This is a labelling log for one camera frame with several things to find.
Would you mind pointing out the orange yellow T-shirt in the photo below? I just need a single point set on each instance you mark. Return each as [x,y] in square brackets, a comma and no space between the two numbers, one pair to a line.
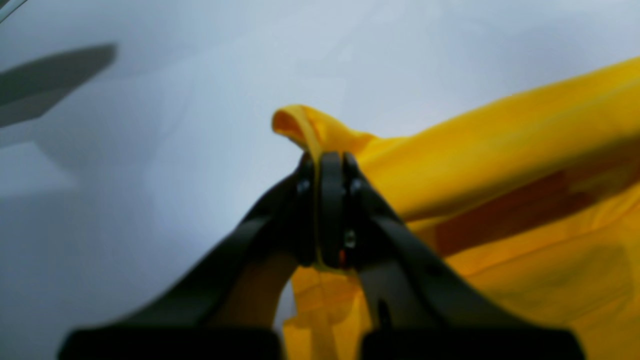
[533,199]

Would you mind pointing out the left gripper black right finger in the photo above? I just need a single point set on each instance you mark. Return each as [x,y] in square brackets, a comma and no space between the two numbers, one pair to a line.
[419,307]

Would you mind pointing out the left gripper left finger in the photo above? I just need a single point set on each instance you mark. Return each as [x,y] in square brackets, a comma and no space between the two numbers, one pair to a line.
[224,307]

